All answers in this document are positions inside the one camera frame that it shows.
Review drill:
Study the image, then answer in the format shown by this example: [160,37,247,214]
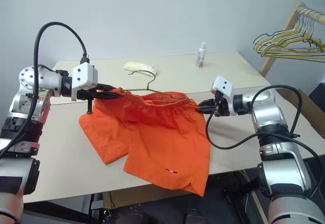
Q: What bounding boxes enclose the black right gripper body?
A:
[212,92,231,117]

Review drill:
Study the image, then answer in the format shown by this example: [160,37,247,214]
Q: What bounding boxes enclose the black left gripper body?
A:
[76,83,102,115]

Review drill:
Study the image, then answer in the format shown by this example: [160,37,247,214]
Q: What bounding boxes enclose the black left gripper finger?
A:
[94,90,124,100]
[97,82,118,92]

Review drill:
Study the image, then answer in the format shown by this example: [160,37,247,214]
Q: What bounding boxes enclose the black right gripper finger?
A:
[196,105,216,115]
[199,98,216,107]

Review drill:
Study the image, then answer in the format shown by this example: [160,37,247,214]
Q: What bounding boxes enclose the olive wire hanger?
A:
[121,70,190,103]

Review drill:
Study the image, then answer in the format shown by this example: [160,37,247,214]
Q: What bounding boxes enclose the orange shorts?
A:
[78,87,213,198]

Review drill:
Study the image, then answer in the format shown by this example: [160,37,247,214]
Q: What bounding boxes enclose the cream folded cloth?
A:
[123,61,158,76]

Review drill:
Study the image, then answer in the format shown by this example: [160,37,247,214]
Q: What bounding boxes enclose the white spray bottle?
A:
[196,42,207,69]

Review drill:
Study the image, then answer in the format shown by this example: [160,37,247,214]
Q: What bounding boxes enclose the wooden clothes rack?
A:
[258,2,325,78]

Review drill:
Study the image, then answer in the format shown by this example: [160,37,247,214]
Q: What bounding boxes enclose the black box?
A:
[308,81,325,123]

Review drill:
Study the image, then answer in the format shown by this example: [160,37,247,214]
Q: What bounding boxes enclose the dark rounded shape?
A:
[183,208,204,224]

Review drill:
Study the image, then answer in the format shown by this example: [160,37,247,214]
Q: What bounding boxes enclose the flat brown cardboard sheet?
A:
[102,188,195,209]

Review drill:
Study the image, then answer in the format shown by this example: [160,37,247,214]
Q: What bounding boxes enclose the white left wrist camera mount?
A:
[71,62,99,102]

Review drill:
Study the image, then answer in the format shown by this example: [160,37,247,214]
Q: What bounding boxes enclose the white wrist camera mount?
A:
[71,62,99,102]
[211,75,236,116]

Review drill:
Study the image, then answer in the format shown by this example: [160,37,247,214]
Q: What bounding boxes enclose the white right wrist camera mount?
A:
[211,75,236,116]

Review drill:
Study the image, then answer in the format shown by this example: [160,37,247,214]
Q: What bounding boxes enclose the yellow wire hanger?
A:
[254,10,325,53]

